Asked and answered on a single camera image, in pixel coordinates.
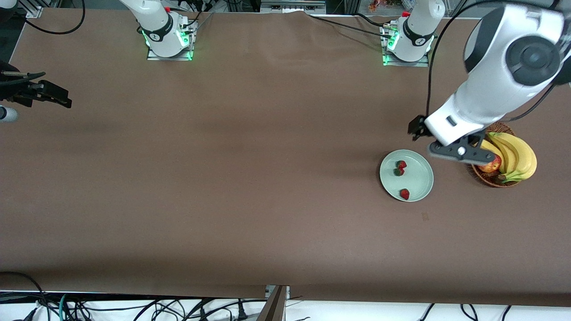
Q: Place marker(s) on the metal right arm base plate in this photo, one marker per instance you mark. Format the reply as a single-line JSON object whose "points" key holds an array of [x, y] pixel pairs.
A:
{"points": [[189, 44]]}

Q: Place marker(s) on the grey metal device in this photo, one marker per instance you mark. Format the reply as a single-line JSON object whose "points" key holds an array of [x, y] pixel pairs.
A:
{"points": [[292, 6]]}

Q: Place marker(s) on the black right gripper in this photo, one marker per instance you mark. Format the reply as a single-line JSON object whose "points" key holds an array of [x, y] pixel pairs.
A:
{"points": [[18, 90]]}

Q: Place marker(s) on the red strawberry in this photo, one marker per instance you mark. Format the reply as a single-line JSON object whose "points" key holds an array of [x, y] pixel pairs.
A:
{"points": [[398, 171], [402, 164], [404, 194]]}

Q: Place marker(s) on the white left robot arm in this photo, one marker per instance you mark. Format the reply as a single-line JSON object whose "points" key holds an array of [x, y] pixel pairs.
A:
{"points": [[490, 89]]}

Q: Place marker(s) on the brown table cover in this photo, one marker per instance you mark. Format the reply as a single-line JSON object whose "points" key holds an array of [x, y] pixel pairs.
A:
{"points": [[312, 245]]}

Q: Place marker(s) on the brown wicker basket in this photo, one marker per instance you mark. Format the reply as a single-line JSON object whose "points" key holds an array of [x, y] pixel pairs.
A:
{"points": [[490, 180]]}

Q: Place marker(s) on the colourful background object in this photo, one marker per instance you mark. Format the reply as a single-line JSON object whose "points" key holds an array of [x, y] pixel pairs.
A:
{"points": [[383, 5]]}

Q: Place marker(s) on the metal frame profile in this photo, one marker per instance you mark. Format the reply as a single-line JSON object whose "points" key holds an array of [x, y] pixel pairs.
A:
{"points": [[274, 305]]}

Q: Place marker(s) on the yellow banana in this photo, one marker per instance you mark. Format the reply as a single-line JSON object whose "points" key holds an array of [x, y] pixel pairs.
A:
{"points": [[508, 156], [490, 146], [528, 156]]}

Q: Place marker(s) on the light green round plate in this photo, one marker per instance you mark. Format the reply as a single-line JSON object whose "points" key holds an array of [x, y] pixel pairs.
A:
{"points": [[419, 178]]}

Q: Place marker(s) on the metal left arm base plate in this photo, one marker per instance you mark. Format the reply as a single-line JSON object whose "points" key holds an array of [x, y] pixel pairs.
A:
{"points": [[424, 61]]}

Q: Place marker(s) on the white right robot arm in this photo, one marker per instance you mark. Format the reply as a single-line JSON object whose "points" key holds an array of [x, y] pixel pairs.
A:
{"points": [[156, 22]]}

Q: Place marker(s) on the aluminium frame corner bracket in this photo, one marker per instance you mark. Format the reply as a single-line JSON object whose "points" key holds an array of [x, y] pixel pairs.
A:
{"points": [[35, 10]]}

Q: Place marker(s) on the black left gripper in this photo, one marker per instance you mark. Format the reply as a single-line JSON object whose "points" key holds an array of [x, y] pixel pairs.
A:
{"points": [[418, 126]]}

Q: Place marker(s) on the red apple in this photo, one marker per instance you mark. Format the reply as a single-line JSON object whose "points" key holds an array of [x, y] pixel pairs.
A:
{"points": [[490, 166]]}

